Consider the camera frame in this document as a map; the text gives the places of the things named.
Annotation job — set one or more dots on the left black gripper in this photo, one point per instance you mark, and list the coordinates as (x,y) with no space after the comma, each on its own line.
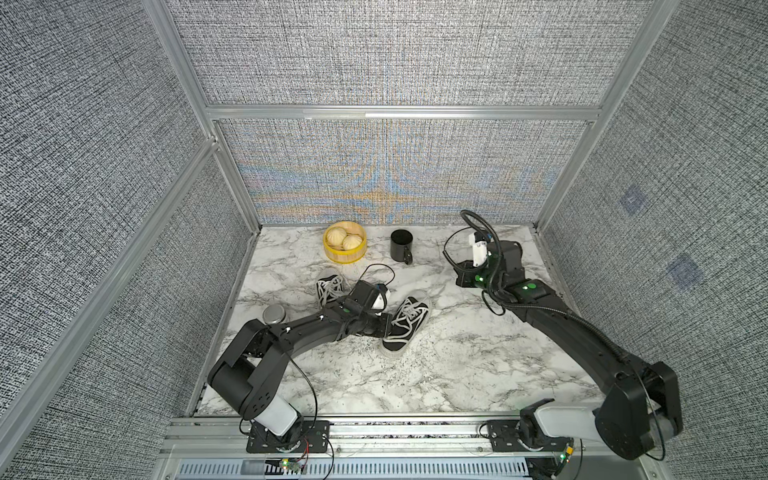
(382,323)

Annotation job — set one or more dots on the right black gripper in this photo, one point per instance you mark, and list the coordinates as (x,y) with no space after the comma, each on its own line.
(471,265)

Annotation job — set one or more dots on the black sneaker white laces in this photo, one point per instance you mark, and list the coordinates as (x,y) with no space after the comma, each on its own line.
(330,287)
(410,316)

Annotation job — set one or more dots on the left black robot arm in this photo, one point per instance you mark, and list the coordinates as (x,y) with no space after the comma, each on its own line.
(247,375)

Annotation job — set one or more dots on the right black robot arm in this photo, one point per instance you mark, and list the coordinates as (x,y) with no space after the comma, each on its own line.
(641,409)

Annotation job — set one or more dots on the right beige bun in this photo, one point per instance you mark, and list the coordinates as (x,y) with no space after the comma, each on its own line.
(351,242)

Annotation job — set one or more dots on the beige bun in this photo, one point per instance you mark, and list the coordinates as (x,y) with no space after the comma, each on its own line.
(351,242)
(335,237)

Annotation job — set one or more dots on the yellow steamer basket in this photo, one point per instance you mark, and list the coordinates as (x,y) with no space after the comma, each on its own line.
(340,256)

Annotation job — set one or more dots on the small silver round tin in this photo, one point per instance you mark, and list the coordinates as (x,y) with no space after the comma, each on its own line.
(274,314)

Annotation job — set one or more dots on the left beige bun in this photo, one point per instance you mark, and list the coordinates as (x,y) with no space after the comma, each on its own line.
(335,237)

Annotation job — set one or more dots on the black mug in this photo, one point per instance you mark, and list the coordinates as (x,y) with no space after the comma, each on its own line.
(401,241)

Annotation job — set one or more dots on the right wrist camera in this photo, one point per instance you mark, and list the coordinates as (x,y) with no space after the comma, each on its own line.
(478,241)

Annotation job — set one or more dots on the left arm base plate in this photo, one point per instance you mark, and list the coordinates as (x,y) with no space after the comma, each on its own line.
(308,437)

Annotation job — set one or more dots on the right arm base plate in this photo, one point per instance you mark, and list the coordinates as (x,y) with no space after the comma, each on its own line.
(505,437)

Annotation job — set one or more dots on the aluminium front rail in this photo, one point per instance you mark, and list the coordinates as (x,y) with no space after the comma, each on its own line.
(351,436)

